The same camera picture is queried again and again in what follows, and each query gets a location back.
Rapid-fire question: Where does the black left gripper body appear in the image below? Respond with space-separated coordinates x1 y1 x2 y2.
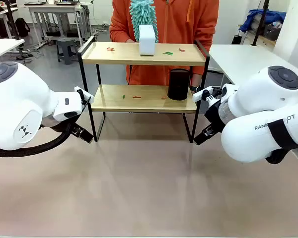
64 121 82 136

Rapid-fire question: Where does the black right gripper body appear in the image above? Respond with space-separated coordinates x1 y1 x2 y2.
204 98 226 132

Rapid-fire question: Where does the white box speaker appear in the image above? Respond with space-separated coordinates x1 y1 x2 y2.
138 24 156 57

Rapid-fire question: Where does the teal microfiber duster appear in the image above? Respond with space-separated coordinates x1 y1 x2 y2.
129 0 159 44

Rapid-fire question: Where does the person left forearm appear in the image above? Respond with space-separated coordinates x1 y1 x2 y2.
191 73 203 87

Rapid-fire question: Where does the black cylinder container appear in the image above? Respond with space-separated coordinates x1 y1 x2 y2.
167 68 191 101

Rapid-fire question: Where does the large white table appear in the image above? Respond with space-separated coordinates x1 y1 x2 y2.
209 44 298 100

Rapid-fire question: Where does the grey plastic stool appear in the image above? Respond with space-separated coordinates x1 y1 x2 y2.
55 38 78 65

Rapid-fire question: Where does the orange hoodie torso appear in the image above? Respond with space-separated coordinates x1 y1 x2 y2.
109 0 220 86

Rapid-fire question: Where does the grey storage crate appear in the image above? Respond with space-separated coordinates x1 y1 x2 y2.
264 22 282 40

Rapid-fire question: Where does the black tripod pole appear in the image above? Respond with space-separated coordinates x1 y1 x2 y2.
251 0 272 47
5 0 22 41

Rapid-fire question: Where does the blue cloth pile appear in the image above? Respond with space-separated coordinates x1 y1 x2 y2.
239 8 287 34

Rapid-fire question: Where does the white side table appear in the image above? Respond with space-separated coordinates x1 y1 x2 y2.
0 38 25 63

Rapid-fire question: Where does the black backpack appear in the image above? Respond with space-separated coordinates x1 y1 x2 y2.
14 17 31 38

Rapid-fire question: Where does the white background desk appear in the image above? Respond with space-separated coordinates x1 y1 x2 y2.
27 1 91 48

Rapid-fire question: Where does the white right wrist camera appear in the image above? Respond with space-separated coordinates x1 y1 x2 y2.
192 85 223 105

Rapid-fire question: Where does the black braided cable sleeve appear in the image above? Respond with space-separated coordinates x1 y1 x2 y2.
0 122 73 158

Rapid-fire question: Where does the wooden two-tier metal-frame shelf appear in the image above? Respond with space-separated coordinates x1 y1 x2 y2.
77 36 211 144

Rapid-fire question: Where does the black strap on arm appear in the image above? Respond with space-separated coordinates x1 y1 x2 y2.
267 119 298 151

